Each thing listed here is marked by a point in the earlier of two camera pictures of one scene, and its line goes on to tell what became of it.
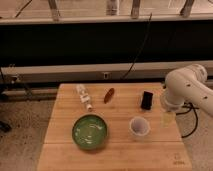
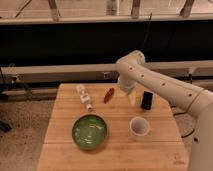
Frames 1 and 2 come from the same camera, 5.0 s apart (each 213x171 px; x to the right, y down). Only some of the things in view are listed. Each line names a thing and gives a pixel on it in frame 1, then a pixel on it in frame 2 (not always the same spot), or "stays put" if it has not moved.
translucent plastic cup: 139,126 stays put
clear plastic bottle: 84,96 stays put
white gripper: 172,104 -> 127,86
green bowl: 89,131 stays put
